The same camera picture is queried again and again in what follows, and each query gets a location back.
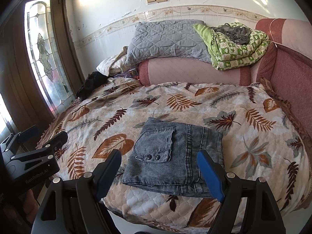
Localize left hand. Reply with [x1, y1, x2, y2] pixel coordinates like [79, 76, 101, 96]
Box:
[15, 189, 39, 224]

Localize dark grey crumpled cloth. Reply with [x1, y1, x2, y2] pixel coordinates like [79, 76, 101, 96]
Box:
[212, 23, 251, 45]

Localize leaf pattern quilted blanket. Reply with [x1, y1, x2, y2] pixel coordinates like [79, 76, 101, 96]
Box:
[38, 79, 311, 233]

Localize blue denim pants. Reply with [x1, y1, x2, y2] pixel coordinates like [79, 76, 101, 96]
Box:
[122, 117, 224, 198]

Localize grey quilted pillow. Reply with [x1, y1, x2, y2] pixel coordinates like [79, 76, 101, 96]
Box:
[126, 19, 211, 65]

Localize pink red sofa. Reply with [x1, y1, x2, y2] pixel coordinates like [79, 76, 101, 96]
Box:
[139, 19, 311, 133]

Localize purple small package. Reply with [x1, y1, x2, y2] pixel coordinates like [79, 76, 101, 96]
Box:
[115, 68, 139, 80]

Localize wooden stained glass door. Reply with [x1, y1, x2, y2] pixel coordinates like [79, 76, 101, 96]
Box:
[1, 0, 83, 131]

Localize black garment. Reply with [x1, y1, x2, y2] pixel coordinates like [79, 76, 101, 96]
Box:
[76, 71, 108, 101]

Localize green patterned folded blanket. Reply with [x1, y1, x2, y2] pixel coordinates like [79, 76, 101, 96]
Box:
[194, 22, 270, 71]

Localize cream pillow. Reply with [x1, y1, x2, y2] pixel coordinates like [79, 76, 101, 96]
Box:
[96, 46, 129, 76]

